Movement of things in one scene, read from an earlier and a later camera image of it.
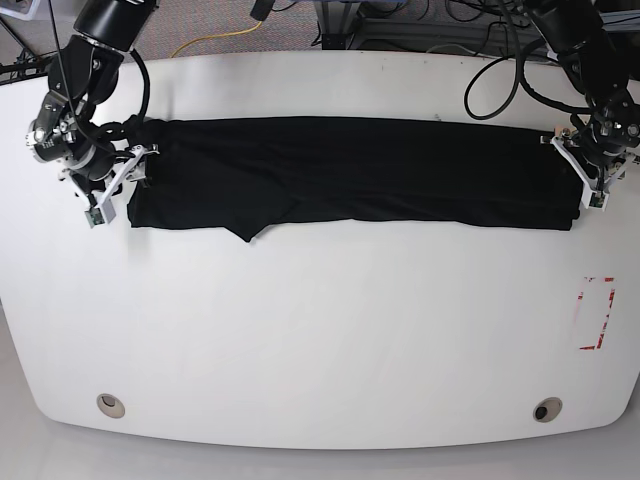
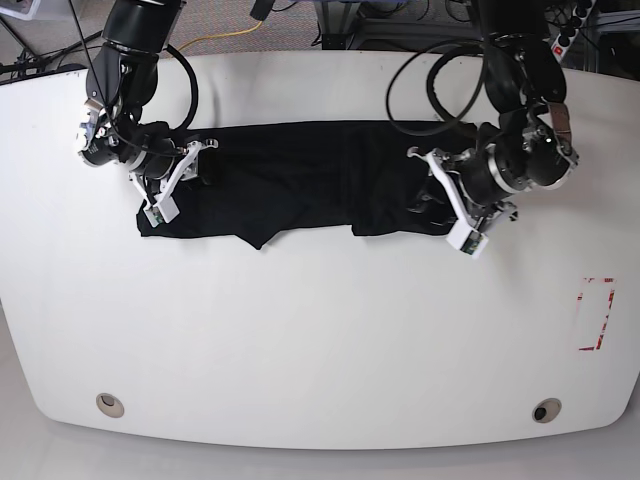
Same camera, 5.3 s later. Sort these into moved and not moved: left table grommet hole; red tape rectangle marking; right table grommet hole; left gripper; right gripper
Moved: right gripper; left gripper
Not moved: right table grommet hole; red tape rectangle marking; left table grommet hole
